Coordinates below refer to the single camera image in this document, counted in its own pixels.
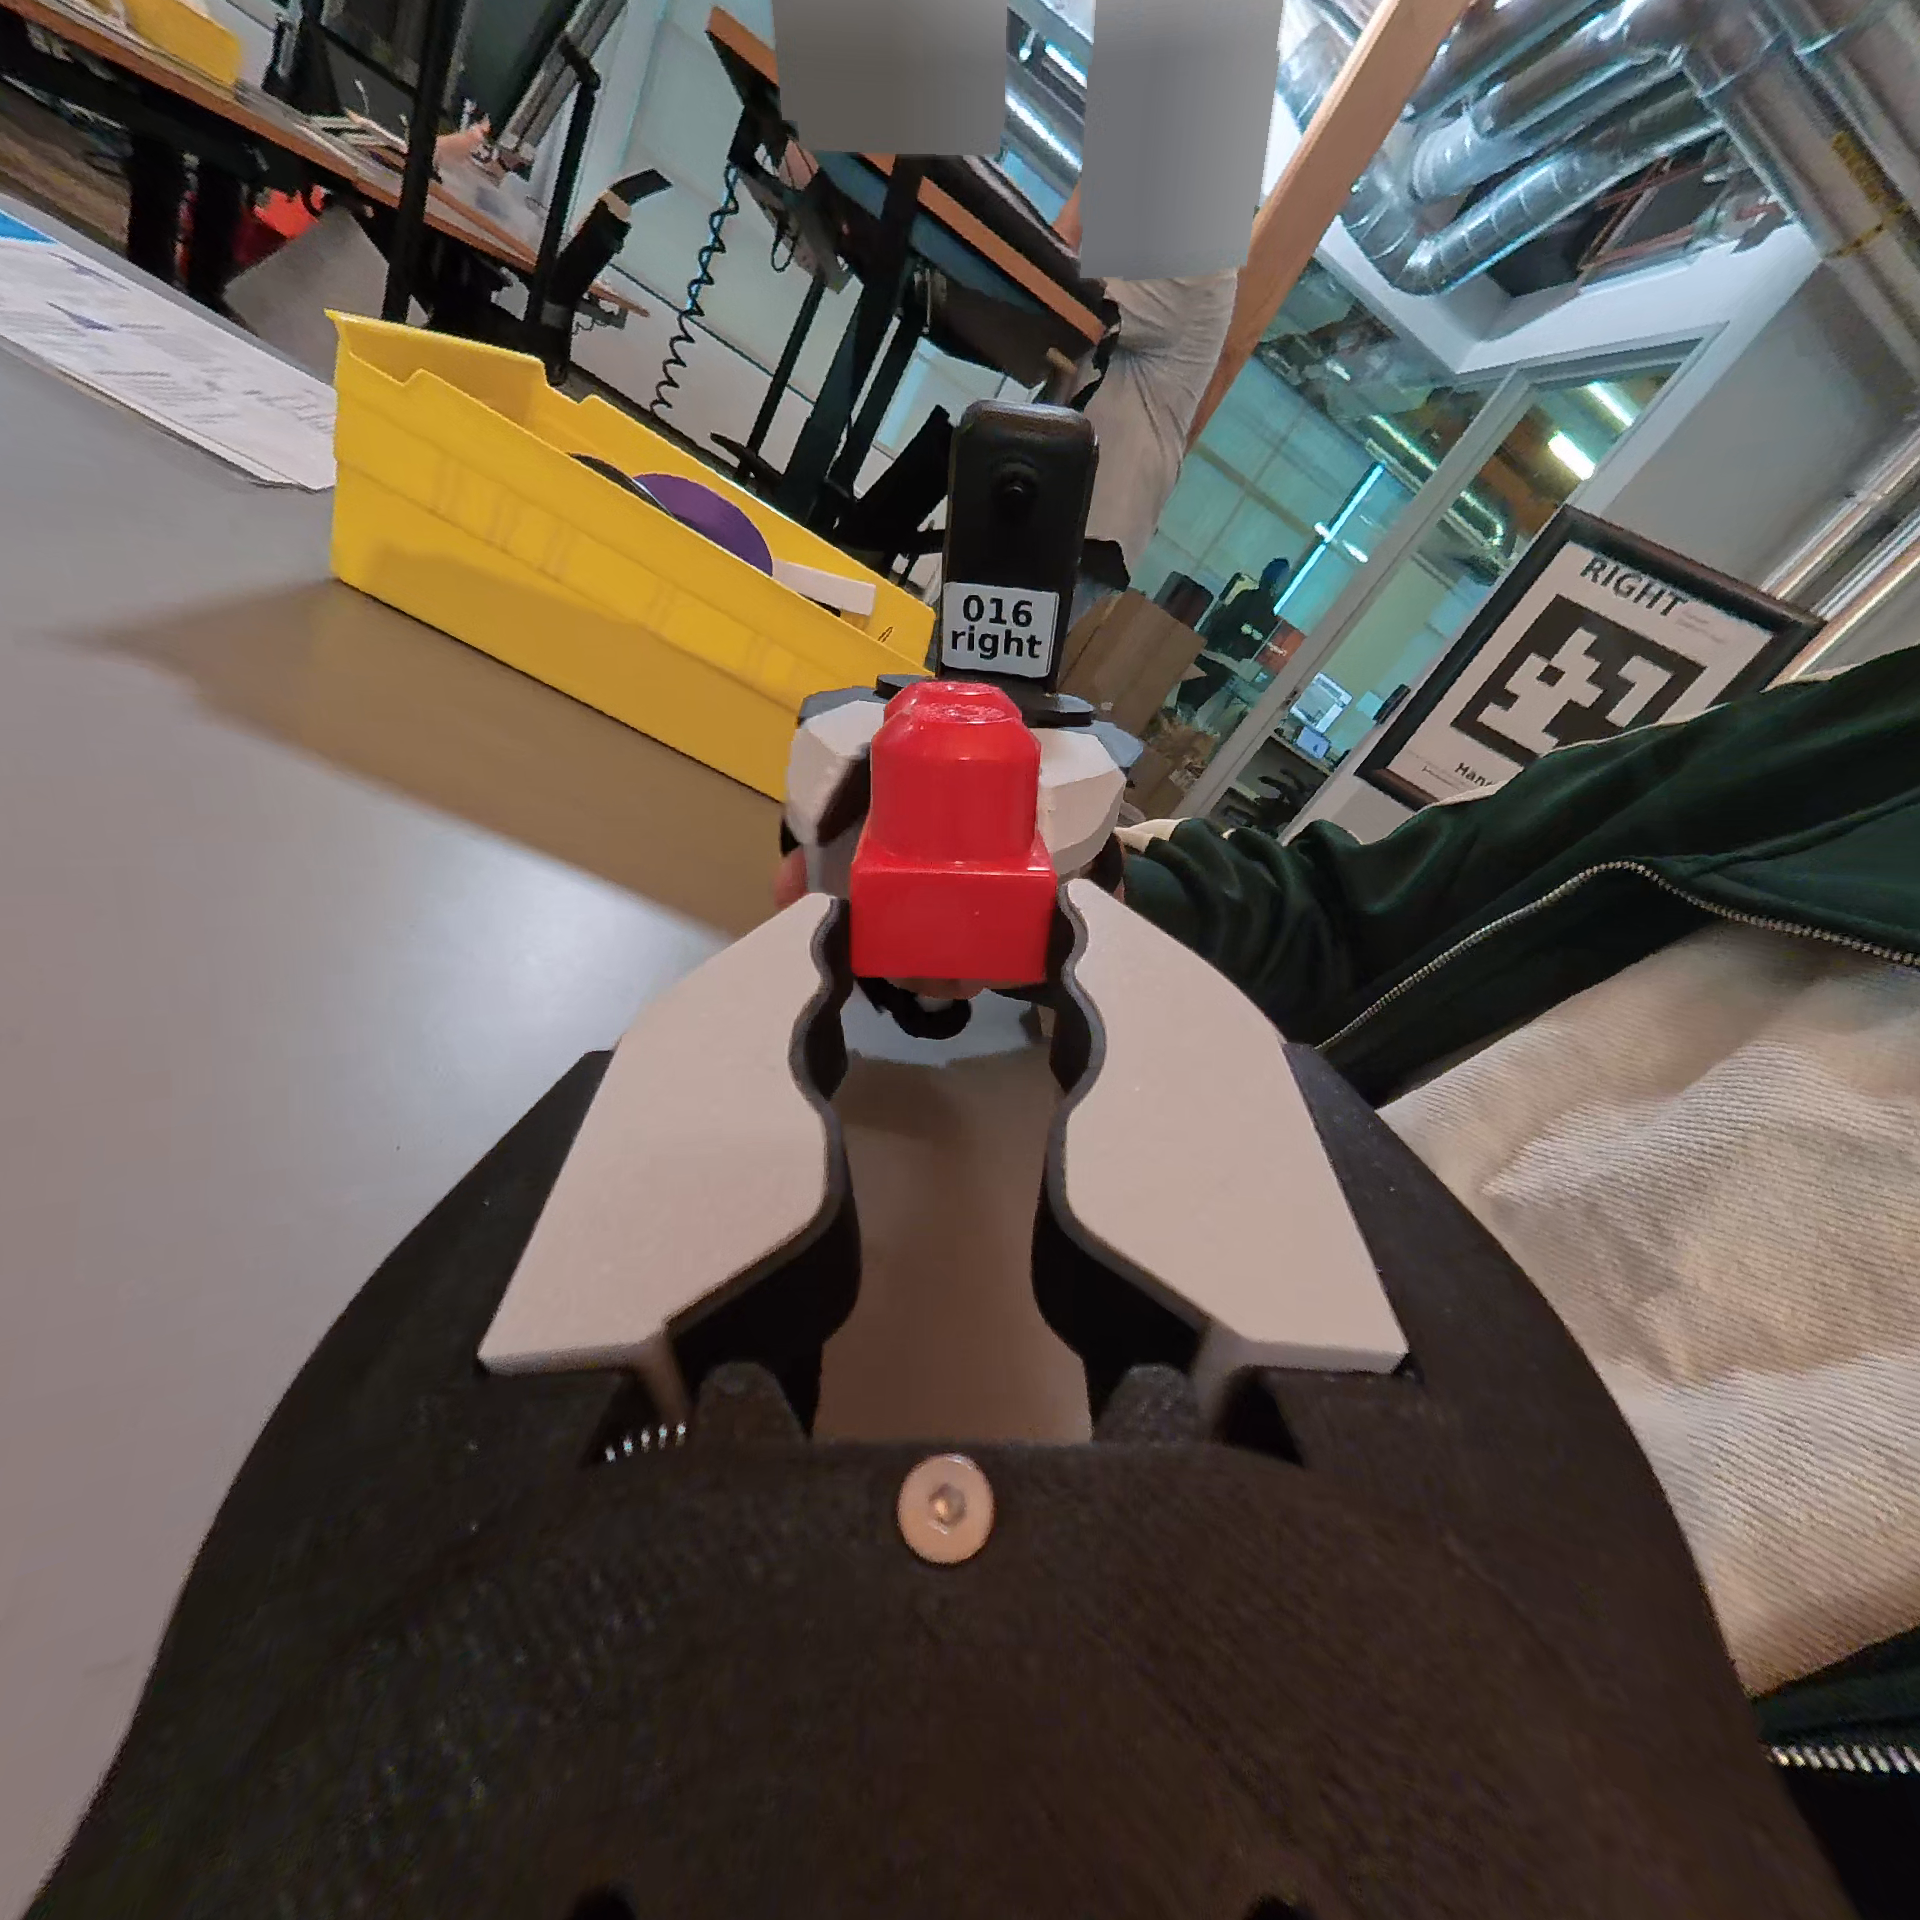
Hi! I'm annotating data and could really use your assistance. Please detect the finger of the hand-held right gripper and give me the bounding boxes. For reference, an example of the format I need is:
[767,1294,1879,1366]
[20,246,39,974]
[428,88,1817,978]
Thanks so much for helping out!
[1031,718,1132,889]
[783,688,905,896]

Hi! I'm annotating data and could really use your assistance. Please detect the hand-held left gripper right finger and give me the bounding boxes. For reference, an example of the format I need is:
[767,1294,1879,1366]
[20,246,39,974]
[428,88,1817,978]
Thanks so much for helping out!
[1036,878,1413,1382]

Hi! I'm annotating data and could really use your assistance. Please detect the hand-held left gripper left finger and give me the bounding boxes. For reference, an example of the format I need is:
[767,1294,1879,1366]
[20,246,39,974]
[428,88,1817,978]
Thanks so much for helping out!
[479,892,863,1382]

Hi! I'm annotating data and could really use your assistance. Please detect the red toy brick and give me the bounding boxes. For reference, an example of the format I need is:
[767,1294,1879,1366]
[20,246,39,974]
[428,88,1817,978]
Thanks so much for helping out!
[849,678,1055,992]

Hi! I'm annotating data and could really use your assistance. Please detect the yellow plastic bin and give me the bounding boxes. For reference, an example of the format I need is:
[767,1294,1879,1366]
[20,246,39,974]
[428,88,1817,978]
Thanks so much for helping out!
[327,312,940,804]
[127,0,243,88]

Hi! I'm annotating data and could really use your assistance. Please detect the person's right forearm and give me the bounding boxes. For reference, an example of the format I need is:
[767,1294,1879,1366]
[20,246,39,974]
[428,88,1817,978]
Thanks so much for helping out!
[1117,644,1920,962]

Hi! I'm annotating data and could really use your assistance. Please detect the black standing desk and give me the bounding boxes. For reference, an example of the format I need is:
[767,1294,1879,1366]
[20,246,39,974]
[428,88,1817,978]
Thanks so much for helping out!
[705,6,1116,496]

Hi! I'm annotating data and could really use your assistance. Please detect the grey desk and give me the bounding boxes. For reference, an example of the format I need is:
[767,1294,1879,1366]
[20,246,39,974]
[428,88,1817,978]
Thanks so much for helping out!
[0,194,1322,1893]

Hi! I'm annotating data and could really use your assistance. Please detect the wooden-top work desk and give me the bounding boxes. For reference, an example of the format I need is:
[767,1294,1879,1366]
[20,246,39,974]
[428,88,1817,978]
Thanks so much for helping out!
[0,0,649,320]

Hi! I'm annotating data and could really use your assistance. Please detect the brown cardboard boxes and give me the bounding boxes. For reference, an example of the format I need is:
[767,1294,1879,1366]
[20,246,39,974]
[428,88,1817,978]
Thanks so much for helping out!
[1065,587,1204,725]

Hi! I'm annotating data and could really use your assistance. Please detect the purple disc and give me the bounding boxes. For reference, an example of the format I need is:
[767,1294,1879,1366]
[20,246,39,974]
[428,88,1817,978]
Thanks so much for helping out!
[630,470,778,580]

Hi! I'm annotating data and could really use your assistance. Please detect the person's green zip jacket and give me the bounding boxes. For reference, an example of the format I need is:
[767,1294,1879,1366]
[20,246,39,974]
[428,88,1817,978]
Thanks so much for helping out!
[1117,644,1920,1920]

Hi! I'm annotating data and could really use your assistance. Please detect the slanted wooden beam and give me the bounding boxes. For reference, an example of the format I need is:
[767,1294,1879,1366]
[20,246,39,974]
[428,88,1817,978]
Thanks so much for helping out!
[1183,0,1478,436]

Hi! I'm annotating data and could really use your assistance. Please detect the person's white knit sweater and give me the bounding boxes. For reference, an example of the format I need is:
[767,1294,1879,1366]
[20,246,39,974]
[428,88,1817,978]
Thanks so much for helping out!
[1380,922,1920,1697]

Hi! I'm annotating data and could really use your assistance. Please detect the large framed marker poster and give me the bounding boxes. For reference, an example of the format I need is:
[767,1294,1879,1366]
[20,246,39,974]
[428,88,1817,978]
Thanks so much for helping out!
[1357,505,1826,813]

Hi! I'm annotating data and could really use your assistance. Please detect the silver ventilation ducts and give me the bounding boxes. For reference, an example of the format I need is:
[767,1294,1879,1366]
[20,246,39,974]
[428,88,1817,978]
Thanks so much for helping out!
[1335,0,1920,302]

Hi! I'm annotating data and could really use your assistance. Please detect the printed paper sheet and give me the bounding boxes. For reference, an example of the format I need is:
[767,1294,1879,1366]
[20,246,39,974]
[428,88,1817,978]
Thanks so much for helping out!
[0,211,338,492]

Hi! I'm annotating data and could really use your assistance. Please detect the black coiled cable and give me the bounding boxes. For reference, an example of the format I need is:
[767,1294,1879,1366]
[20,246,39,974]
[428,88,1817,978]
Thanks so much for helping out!
[651,165,746,417]

